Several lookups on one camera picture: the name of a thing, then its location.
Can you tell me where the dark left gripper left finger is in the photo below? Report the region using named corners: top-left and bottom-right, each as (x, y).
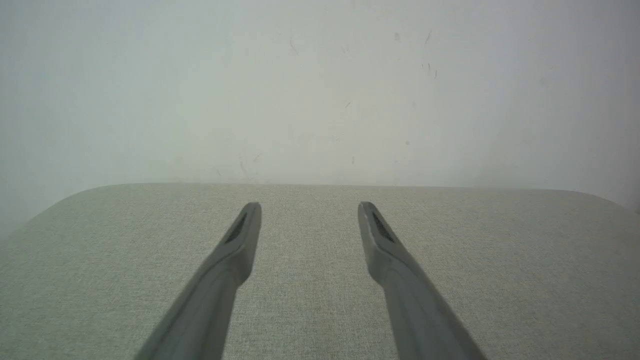
top-left (133, 201), bottom-right (263, 360)

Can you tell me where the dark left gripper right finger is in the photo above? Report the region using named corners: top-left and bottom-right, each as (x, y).
top-left (357, 201), bottom-right (489, 360)

